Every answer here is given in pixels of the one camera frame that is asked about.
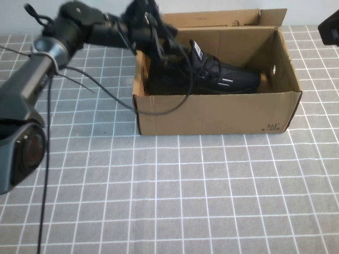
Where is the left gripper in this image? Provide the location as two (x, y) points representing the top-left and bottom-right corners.
(132, 15), (178, 63)

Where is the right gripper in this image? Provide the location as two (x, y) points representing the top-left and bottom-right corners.
(317, 11), (339, 48)

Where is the black knit sneaker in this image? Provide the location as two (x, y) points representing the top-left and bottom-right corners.
(146, 39), (262, 96)

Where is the brown cardboard shoe box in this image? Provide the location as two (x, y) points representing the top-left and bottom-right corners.
(131, 7), (303, 136)

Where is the grey checked tablecloth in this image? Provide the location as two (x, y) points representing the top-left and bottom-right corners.
(0, 24), (339, 254)

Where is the left camera black cable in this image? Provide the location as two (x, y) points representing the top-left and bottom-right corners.
(37, 12), (195, 254)

